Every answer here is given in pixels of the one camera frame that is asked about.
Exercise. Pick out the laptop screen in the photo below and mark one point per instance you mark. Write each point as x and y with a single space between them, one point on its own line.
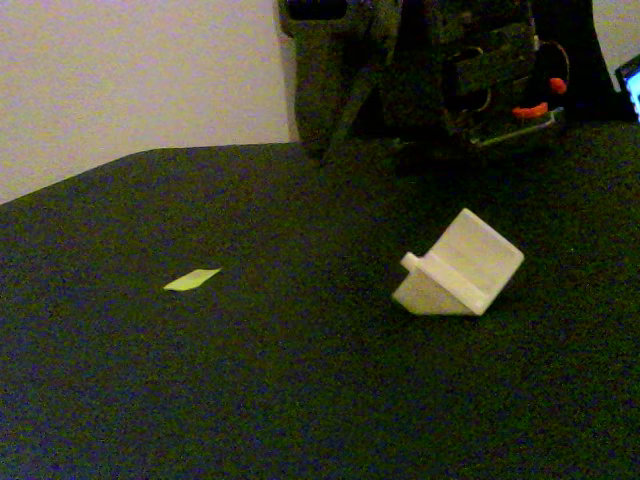
632 87

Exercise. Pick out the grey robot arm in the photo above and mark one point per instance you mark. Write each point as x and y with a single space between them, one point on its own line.
500 65

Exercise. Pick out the black table clamp orange pad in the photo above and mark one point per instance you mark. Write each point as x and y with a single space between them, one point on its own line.
558 86
531 111

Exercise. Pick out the white plastic printed part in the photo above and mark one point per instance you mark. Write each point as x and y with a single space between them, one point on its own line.
460 270

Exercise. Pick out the black office chair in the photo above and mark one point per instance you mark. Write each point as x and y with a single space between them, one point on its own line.
595 75

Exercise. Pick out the dark blue desk mat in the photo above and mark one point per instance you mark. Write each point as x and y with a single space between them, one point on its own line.
300 350

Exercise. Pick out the small yellow-green sticker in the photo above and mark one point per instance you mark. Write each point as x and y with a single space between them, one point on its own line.
192 280

